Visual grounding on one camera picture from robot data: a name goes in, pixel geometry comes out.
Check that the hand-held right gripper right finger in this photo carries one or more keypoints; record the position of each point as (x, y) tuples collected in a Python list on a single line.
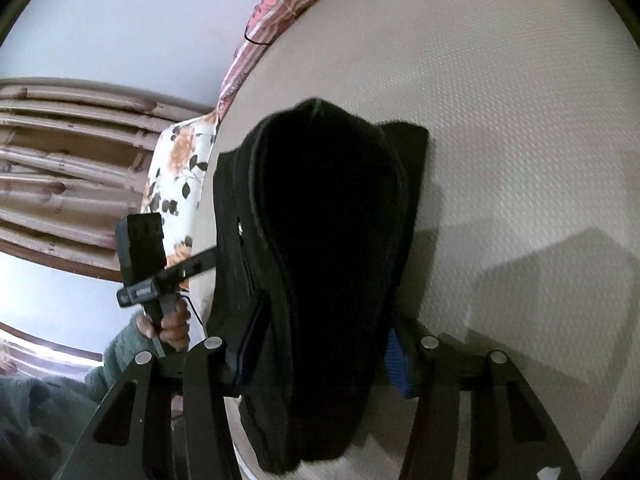
[(398, 365)]

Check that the person's left hand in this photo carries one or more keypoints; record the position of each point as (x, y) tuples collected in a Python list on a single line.
[(177, 327)]

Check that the beige patterned curtain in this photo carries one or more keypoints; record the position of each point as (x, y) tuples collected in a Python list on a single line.
[(60, 185)]

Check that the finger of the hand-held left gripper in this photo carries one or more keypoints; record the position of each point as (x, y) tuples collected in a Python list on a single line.
[(197, 261)]

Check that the white floral pillow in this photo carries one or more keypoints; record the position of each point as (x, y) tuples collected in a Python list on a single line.
[(175, 180)]

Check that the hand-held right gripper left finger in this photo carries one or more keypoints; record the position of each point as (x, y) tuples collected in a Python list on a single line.
[(252, 345)]

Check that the person's left forearm green sleeve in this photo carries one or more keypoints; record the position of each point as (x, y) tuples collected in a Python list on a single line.
[(115, 355)]

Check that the beige textured mattress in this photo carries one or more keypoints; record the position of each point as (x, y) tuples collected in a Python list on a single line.
[(500, 160)]

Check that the black pants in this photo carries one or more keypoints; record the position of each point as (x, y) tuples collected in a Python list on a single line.
[(325, 235)]

